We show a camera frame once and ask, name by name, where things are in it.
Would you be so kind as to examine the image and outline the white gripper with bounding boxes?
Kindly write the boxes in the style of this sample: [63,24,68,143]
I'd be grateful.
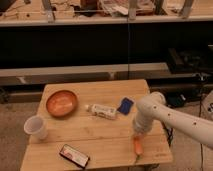
[132,120,153,135]

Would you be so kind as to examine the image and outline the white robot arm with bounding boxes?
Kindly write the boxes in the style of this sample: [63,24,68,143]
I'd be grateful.
[133,92,213,150]

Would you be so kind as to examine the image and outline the blue sponge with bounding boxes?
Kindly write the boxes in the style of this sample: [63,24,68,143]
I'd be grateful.
[117,98,134,115]

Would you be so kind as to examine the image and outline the white tube bottle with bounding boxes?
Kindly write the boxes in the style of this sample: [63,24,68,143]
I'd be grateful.
[85,104,116,120]

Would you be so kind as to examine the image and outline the wooden table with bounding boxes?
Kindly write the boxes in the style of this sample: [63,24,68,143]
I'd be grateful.
[20,79,172,171]

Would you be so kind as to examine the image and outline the black red phone box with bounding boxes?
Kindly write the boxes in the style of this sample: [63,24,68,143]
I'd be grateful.
[59,144,90,169]

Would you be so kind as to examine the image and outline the black box on shelf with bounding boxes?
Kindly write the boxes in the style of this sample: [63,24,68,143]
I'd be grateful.
[166,47,213,74]

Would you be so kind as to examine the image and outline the orange wooden bowl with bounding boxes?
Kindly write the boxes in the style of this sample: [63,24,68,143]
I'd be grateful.
[46,90,78,117]

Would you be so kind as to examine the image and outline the metal shelf rack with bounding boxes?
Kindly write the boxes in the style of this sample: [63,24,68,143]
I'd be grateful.
[0,0,213,102]

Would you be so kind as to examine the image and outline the black floor cables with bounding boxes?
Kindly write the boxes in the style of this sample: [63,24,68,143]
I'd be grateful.
[156,94,205,113]

